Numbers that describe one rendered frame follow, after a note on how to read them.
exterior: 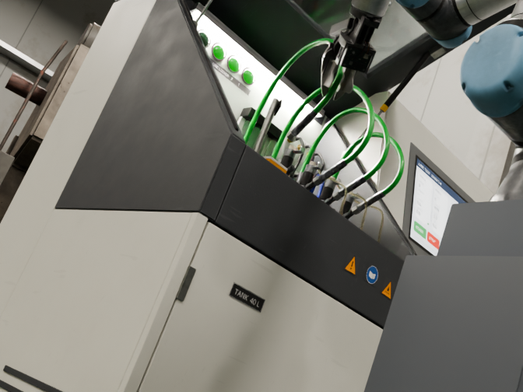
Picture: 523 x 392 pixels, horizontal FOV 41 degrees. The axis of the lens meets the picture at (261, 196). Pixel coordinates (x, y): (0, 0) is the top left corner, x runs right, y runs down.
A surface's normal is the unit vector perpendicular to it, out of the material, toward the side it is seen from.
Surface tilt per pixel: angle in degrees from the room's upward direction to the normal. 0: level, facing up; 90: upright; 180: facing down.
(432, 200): 76
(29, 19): 90
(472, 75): 97
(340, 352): 90
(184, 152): 90
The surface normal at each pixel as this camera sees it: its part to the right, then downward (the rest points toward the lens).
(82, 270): -0.67, -0.46
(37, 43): 0.57, -0.06
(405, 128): 0.72, -0.22
